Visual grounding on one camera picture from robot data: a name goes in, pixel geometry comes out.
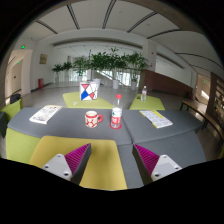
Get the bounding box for red fire extinguisher box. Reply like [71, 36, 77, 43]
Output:
[38, 78, 44, 89]

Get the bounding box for red round coaster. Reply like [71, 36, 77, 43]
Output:
[109, 123, 122, 130]

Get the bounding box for framed picture on wall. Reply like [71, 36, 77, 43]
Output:
[39, 54, 48, 64]

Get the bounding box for green chair on left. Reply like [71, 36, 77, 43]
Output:
[1, 93, 22, 121]

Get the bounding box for far clear water bottle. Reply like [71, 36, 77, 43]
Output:
[141, 86, 147, 102]

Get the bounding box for long wooden bench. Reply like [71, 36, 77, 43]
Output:
[180, 101, 224, 141]

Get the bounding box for white mug red pattern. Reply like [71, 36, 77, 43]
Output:
[85, 111, 103, 128]

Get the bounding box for potted green plants row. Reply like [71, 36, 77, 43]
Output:
[52, 48, 148, 84]

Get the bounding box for wooden bookshelf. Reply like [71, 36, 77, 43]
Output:
[206, 74, 224, 128]

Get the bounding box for yellow booklet on right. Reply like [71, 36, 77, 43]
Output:
[140, 110, 172, 128]

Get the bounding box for magazine on left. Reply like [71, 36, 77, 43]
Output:
[29, 105, 62, 124]

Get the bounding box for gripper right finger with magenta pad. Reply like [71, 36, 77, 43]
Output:
[132, 144, 181, 185]

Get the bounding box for white cube colourful triangles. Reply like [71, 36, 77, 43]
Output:
[79, 82, 98, 101]

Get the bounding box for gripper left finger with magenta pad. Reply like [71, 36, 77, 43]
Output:
[42, 143, 92, 185]

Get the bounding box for clear water bottle red cap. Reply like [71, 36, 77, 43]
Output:
[111, 94, 122, 125]

